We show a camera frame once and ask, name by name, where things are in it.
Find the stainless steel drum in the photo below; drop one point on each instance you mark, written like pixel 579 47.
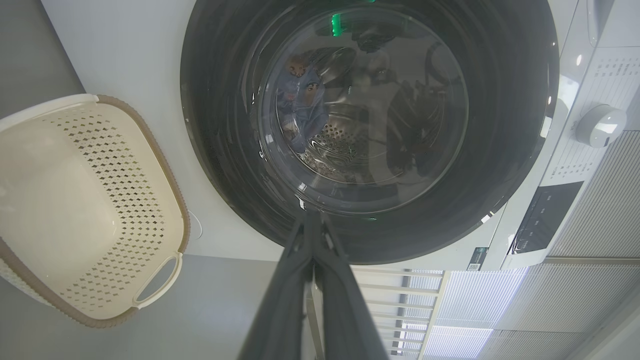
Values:
pixel 345 132

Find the black control display panel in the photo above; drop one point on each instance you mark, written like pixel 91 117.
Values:
pixel 545 217

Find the cream perforated laundry basket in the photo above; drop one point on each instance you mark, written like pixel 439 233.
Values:
pixel 60 200

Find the black glass washing machine door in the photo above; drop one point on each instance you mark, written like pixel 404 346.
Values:
pixel 225 175

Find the white metal railing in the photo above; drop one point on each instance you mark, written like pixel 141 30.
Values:
pixel 400 287

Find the white washing machine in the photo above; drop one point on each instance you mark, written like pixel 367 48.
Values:
pixel 125 60

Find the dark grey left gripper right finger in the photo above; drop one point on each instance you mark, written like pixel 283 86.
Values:
pixel 345 310

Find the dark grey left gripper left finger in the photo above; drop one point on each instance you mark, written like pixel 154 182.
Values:
pixel 280 310

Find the blue bear print garment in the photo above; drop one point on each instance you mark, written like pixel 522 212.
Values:
pixel 300 100

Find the white control knob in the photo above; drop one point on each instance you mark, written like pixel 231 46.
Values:
pixel 600 125

